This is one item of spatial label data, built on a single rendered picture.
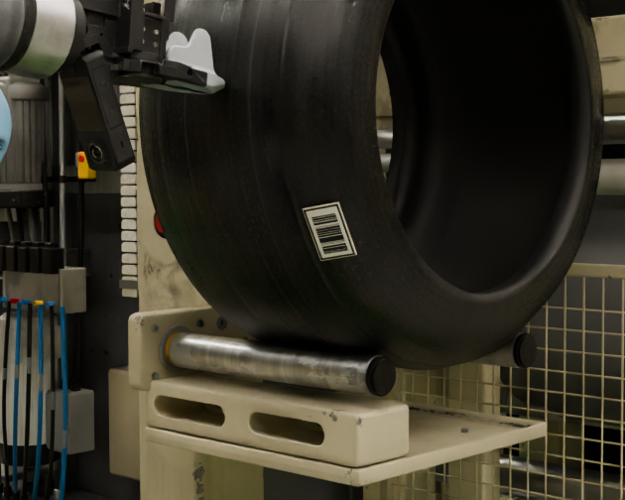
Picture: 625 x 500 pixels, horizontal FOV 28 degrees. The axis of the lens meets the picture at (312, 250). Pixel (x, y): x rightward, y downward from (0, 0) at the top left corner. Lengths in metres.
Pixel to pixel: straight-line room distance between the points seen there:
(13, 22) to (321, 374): 0.54
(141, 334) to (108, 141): 0.44
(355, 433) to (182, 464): 0.43
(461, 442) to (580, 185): 0.36
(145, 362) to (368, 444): 0.35
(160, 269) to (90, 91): 0.58
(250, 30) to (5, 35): 0.29
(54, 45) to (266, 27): 0.25
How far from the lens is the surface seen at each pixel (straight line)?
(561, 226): 1.57
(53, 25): 1.12
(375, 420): 1.36
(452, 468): 2.13
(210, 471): 1.71
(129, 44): 1.18
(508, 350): 1.58
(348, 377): 1.37
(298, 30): 1.25
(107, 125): 1.18
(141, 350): 1.57
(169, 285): 1.69
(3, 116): 0.92
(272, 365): 1.45
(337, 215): 1.24
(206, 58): 1.26
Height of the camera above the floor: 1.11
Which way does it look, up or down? 3 degrees down
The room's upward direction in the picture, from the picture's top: straight up
